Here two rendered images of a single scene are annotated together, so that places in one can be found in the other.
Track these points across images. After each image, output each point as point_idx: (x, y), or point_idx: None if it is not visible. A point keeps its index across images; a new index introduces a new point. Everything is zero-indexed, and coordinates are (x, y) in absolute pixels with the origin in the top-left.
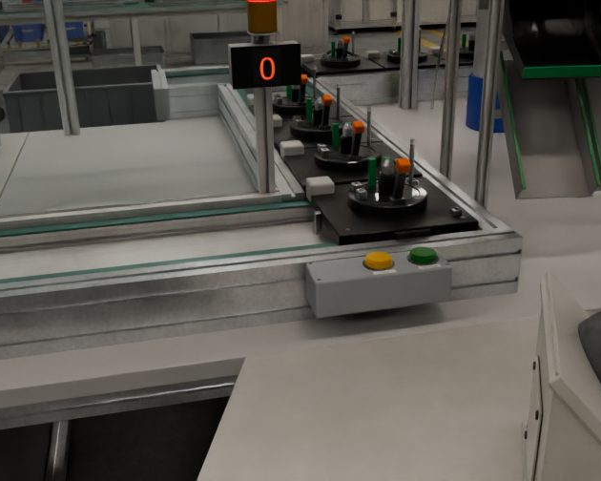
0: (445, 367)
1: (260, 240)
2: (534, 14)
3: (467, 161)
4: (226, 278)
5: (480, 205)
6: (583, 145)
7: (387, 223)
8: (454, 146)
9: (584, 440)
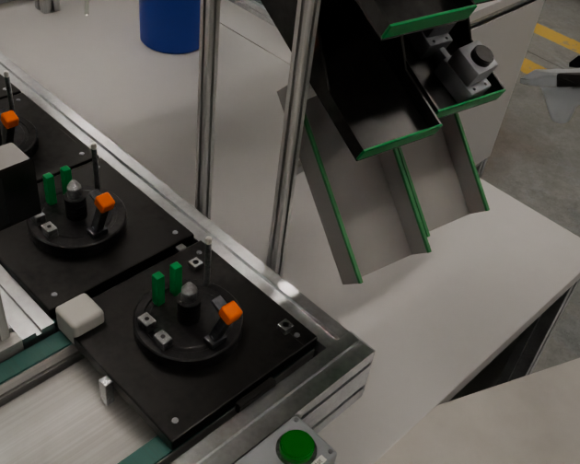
0: None
1: (28, 442)
2: (328, 29)
3: (181, 124)
4: None
5: (294, 288)
6: (400, 195)
7: (217, 383)
8: (149, 92)
9: None
